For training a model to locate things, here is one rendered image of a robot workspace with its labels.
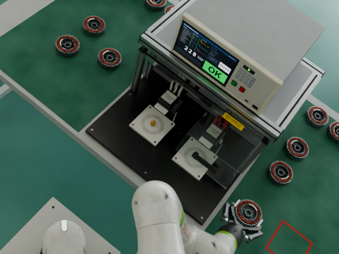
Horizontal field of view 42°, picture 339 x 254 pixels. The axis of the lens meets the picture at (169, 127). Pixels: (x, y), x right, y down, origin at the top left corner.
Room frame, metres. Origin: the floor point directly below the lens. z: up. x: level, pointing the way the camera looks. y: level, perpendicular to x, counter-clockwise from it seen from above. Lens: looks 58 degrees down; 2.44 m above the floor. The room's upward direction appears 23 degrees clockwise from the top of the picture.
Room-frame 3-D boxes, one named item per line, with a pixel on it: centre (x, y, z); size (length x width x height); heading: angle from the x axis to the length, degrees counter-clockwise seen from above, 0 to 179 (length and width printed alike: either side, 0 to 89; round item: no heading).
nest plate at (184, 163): (0.95, -0.16, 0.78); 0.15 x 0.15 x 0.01; 73
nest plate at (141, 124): (1.02, 0.07, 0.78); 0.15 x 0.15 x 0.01; 73
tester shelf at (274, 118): (1.29, -0.14, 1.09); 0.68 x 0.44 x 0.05; 73
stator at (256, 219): (0.77, -0.43, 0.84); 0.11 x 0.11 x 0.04
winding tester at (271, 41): (1.29, -0.15, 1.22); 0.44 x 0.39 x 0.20; 73
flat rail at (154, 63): (1.08, -0.07, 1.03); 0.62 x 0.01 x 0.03; 73
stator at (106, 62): (1.28, 0.39, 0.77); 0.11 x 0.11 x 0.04
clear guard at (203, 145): (0.94, -0.22, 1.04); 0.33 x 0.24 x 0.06; 163
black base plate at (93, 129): (1.00, -0.05, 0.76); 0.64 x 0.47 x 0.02; 73
